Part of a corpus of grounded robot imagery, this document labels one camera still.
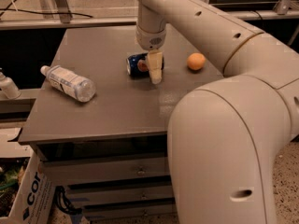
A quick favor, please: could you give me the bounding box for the bottom grey drawer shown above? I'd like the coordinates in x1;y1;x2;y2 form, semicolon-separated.
83;203;177;221

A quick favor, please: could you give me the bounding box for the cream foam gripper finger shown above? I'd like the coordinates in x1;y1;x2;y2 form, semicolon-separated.
146;49;163;84

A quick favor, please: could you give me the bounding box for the white cardboard box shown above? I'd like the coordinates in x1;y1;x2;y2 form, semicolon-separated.
0;128;54;224

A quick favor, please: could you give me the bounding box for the grey drawer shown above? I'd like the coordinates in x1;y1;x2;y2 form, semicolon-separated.
66;184;173;207
83;203;177;221
41;154;169;186

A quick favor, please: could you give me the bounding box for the clear plastic water bottle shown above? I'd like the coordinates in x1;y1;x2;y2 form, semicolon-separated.
40;65;96;103

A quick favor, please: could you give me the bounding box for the black cable on floor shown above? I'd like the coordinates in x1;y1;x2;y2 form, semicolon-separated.
0;0;94;20

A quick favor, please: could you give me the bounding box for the middle grey drawer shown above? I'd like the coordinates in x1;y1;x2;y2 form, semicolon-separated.
66;184;173;207

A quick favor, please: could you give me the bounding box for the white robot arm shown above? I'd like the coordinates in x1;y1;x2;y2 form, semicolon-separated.
136;0;299;224

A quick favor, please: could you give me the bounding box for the orange fruit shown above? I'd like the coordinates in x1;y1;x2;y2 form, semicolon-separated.
187;53;206;71

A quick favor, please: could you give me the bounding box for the metal frame rail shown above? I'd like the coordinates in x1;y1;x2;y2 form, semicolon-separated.
0;10;299;32

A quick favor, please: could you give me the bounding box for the grey drawer cabinet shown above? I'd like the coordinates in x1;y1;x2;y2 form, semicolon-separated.
19;26;222;215

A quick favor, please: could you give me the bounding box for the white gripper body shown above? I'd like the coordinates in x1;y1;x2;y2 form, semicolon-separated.
135;26;166;50

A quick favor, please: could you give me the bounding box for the top grey drawer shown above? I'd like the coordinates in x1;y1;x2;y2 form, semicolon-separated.
41;154;169;186

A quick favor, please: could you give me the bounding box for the black cable bundle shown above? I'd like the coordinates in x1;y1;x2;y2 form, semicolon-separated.
54;186;82;217

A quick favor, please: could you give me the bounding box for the blue pepsi can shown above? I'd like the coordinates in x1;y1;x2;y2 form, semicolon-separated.
126;53;157;77

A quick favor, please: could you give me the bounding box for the white spray bottle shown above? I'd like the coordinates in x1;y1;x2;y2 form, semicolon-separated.
0;71;21;99

